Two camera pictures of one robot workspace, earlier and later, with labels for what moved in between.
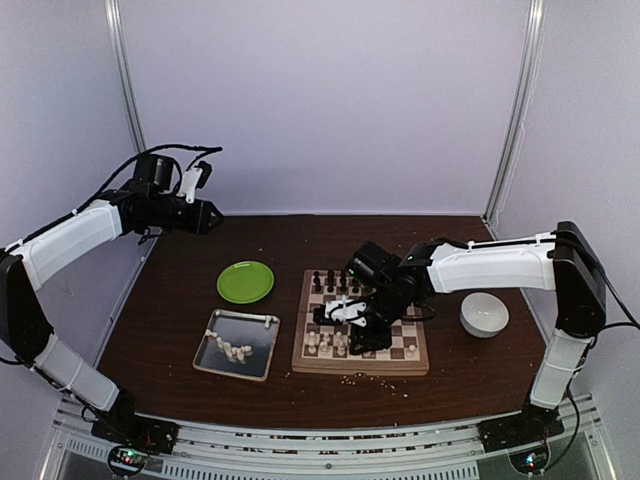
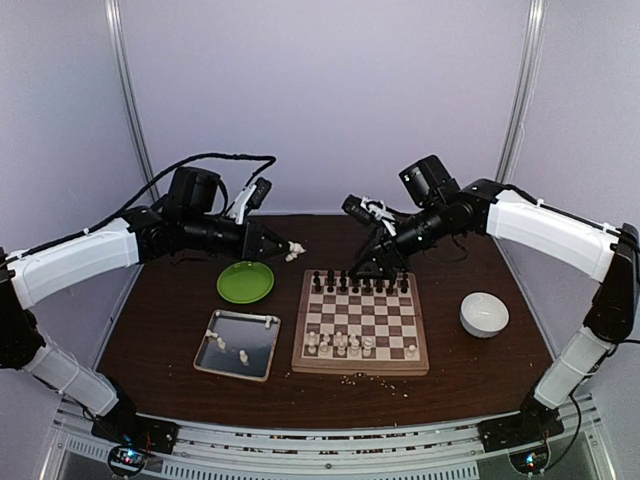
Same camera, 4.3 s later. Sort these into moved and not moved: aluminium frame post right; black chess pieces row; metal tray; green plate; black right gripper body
Moved: black right gripper body
Not moved: green plate; metal tray; black chess pieces row; aluminium frame post right
